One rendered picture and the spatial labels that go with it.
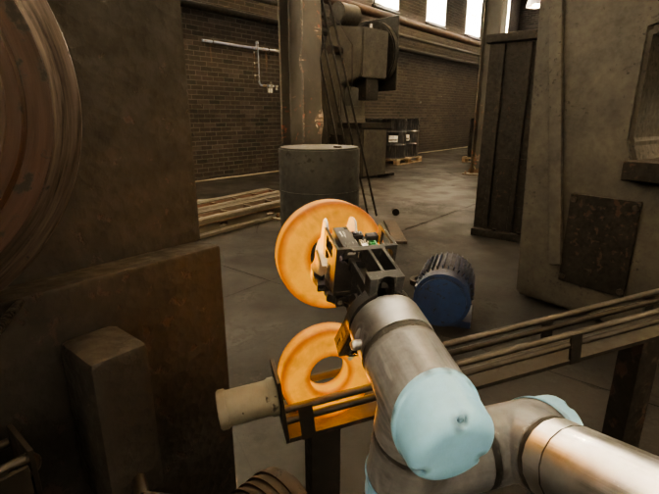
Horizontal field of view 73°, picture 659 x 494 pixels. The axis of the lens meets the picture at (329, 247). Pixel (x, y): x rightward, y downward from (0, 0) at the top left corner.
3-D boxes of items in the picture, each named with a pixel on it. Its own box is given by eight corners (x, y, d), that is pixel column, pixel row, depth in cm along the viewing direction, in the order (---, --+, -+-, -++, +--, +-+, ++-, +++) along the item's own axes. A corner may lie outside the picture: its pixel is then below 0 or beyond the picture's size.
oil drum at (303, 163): (265, 265, 342) (259, 145, 317) (316, 247, 386) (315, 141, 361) (325, 282, 306) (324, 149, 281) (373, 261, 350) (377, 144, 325)
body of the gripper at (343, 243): (381, 220, 54) (425, 275, 44) (373, 278, 59) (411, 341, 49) (320, 223, 52) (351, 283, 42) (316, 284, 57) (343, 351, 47)
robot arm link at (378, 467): (481, 519, 45) (511, 450, 39) (376, 549, 42) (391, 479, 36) (443, 450, 51) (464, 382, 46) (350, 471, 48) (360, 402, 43)
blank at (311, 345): (314, 423, 76) (320, 436, 73) (256, 367, 69) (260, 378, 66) (383, 363, 77) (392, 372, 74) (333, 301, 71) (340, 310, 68)
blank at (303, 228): (267, 206, 62) (270, 210, 59) (373, 190, 65) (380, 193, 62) (281, 310, 66) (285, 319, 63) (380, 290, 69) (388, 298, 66)
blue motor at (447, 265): (408, 331, 237) (412, 270, 227) (424, 292, 288) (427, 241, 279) (469, 340, 227) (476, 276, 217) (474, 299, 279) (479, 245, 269)
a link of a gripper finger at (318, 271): (338, 246, 60) (359, 283, 53) (337, 257, 61) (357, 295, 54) (304, 249, 59) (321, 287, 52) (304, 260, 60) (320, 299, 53)
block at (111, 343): (80, 481, 68) (53, 339, 62) (131, 452, 74) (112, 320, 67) (115, 519, 62) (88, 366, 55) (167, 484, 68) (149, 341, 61)
